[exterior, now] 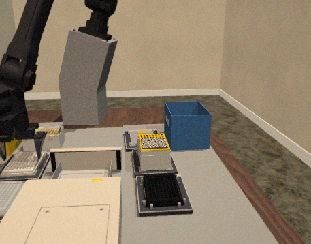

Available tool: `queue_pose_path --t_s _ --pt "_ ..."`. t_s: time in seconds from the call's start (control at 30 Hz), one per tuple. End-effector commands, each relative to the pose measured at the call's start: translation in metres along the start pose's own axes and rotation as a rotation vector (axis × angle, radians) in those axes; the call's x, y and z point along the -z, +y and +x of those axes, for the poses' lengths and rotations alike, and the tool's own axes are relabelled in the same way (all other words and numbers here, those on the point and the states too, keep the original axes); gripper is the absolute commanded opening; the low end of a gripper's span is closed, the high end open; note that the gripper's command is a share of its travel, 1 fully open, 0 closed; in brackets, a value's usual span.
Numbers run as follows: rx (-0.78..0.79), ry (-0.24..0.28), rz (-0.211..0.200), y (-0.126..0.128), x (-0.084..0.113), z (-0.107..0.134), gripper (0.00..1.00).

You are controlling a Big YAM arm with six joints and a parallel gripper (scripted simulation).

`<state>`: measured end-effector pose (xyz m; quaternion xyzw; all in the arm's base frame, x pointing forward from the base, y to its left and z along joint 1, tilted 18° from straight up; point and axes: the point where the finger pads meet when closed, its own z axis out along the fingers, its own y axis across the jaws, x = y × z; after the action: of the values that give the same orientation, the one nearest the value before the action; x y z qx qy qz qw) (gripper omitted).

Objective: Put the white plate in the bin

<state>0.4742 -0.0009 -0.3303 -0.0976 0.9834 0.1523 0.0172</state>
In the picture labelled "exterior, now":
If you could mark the yellow bin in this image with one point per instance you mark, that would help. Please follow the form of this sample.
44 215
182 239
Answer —
11 146

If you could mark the white flat mat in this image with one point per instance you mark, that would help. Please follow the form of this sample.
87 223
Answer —
222 214

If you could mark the blue open-top bin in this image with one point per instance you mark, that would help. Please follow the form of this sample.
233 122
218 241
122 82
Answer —
187 125

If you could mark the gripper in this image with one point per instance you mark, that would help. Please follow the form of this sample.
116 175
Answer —
28 134

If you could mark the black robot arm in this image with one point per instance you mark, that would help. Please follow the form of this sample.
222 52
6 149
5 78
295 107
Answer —
25 46

